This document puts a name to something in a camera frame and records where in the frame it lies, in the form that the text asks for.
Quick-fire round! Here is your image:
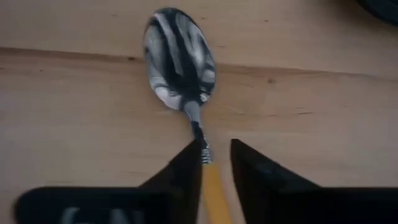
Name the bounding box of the metal spoon yellow handle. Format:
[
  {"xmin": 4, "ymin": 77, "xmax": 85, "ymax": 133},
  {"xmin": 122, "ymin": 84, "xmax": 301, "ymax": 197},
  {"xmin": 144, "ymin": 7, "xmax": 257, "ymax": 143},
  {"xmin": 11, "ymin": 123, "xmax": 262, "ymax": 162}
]
[{"xmin": 142, "ymin": 6, "xmax": 234, "ymax": 224}]

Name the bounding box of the black rectangular tray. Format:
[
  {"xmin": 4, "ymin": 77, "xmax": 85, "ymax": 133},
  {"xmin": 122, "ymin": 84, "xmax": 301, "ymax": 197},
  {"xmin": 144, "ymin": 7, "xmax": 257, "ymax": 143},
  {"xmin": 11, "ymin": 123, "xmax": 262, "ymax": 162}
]
[{"xmin": 354, "ymin": 0, "xmax": 398, "ymax": 27}]

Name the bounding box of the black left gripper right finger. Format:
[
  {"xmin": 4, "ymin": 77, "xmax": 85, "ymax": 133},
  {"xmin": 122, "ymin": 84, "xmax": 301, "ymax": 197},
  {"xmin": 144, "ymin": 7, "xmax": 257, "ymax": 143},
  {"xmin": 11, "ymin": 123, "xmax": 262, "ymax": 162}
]
[{"xmin": 229, "ymin": 138, "xmax": 398, "ymax": 224}]

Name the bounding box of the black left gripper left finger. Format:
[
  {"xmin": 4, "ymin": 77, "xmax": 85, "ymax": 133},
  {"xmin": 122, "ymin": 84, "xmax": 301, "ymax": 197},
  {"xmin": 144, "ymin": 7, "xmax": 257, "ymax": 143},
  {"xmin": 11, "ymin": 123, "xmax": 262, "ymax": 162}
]
[{"xmin": 13, "ymin": 138, "xmax": 203, "ymax": 224}]

